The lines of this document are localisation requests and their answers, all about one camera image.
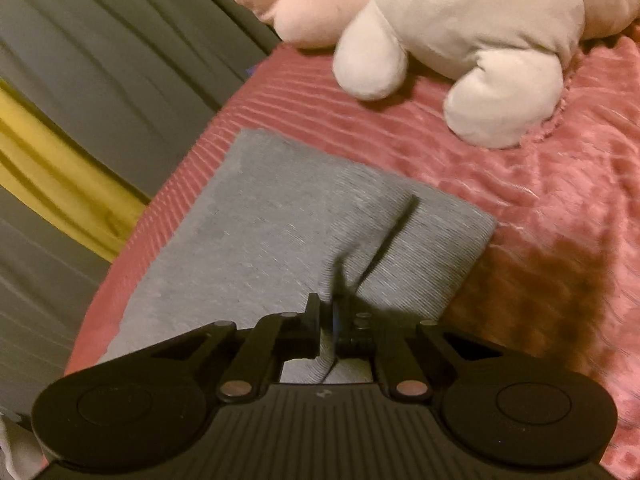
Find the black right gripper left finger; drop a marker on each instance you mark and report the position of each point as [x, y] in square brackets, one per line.
[152, 404]

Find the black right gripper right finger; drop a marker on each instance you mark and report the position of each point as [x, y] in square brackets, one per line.
[502, 406]

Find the grey sweat pants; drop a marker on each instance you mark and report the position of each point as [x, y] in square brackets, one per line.
[279, 221]

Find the pink ribbed bed blanket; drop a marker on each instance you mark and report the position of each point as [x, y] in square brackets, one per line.
[560, 278]

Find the yellow curtain strip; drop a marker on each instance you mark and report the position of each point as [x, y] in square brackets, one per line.
[57, 179]

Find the grey curtain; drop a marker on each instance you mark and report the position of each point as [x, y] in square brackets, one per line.
[134, 83]

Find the white plush toy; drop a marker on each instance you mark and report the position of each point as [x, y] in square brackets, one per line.
[506, 59]

